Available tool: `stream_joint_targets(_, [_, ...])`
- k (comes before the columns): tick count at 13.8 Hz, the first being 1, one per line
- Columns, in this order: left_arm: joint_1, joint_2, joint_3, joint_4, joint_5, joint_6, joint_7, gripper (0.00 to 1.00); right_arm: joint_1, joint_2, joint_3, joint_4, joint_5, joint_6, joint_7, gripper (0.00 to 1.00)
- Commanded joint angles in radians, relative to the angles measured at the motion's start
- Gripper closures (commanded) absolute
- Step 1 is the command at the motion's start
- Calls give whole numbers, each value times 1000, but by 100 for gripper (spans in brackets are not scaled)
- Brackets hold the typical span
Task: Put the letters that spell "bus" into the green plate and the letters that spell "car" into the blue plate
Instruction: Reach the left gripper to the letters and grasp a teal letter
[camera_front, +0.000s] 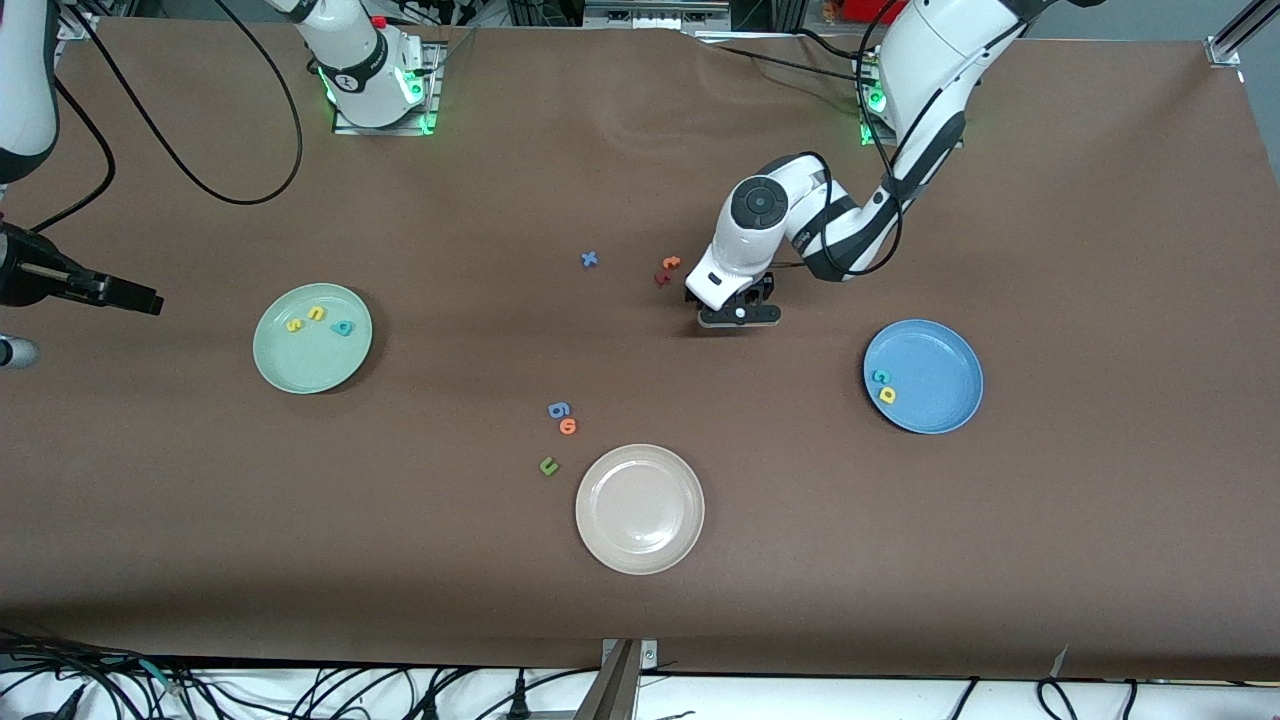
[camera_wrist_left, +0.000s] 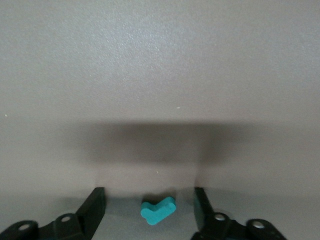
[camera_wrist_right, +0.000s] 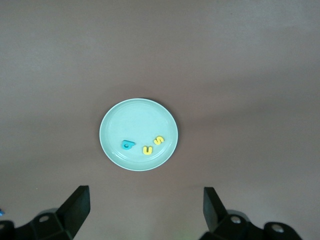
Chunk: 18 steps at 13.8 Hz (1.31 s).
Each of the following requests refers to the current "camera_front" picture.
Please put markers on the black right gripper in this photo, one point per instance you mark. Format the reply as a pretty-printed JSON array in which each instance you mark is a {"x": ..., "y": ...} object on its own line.
[{"x": 22, "y": 276}]

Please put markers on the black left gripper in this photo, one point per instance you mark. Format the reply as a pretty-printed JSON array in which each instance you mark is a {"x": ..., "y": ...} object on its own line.
[{"x": 768, "y": 288}]

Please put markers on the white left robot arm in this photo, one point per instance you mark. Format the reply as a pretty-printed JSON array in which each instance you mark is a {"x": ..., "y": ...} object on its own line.
[{"x": 760, "y": 240}]

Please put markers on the green plate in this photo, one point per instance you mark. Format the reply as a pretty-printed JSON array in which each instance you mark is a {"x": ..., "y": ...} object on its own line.
[{"x": 300, "y": 360}]

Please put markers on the blue plate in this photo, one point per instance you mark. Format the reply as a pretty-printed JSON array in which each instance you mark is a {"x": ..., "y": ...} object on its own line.
[{"x": 940, "y": 370}]

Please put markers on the brown table mat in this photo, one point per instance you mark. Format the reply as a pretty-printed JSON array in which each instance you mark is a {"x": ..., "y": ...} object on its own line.
[{"x": 200, "y": 520}]

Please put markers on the beige plate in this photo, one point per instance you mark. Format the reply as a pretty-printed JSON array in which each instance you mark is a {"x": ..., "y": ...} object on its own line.
[{"x": 640, "y": 510}]

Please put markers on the silver metal device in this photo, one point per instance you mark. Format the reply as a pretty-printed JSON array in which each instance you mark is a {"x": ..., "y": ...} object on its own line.
[{"x": 655, "y": 12}]

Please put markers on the red box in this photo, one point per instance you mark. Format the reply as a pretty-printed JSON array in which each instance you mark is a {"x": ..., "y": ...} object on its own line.
[{"x": 865, "y": 10}]

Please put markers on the white paper tag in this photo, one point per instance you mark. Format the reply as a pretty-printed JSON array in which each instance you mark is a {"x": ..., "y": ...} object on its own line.
[{"x": 1060, "y": 660}]

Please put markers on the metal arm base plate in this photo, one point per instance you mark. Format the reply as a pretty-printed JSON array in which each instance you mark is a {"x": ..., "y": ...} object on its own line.
[
  {"x": 435, "y": 110},
  {"x": 872, "y": 140}
]

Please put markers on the aluminium corner bracket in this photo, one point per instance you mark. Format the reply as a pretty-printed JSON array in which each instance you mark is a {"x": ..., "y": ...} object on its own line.
[
  {"x": 80, "y": 25},
  {"x": 1225, "y": 50}
]

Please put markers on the metal table edge bracket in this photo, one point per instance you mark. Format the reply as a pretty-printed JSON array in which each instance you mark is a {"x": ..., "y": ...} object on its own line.
[{"x": 620, "y": 685}]

